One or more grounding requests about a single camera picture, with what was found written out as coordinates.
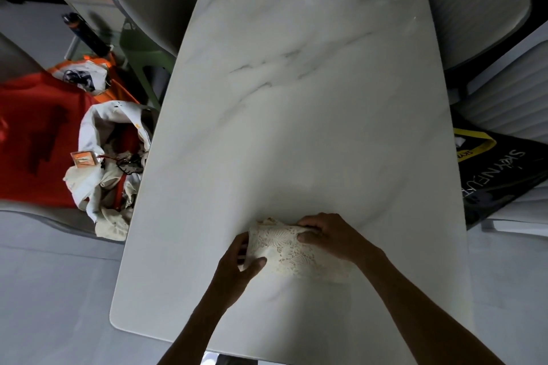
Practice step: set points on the person's left thumb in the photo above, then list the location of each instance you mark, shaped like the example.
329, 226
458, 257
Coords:
254, 265

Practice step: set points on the green stool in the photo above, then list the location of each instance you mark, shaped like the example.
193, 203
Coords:
143, 61

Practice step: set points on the person's left hand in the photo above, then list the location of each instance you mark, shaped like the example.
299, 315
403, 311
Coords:
227, 279

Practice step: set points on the orange and white bag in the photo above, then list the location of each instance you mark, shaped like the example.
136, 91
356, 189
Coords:
81, 76

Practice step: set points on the person's left forearm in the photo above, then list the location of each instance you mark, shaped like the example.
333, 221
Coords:
199, 330

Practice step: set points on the cream lace cloth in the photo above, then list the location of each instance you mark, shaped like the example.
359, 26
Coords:
299, 257

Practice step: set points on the red cloth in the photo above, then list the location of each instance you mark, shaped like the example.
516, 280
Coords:
38, 138

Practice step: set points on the pile of white garments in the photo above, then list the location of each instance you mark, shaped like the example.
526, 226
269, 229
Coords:
107, 189

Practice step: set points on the black bag with yellow print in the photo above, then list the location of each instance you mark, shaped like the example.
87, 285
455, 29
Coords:
501, 172

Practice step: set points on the person's right forearm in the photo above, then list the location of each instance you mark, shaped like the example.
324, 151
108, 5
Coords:
424, 317

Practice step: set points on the black bottle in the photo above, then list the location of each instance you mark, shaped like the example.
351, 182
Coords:
83, 33

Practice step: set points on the person's right hand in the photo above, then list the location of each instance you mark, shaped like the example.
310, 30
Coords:
342, 238

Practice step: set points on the orange garment tag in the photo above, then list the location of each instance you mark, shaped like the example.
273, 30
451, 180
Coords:
84, 159

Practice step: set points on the person's right thumb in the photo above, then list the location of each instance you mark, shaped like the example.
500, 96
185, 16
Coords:
309, 237

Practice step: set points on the glass side table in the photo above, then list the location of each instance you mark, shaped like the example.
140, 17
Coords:
92, 14

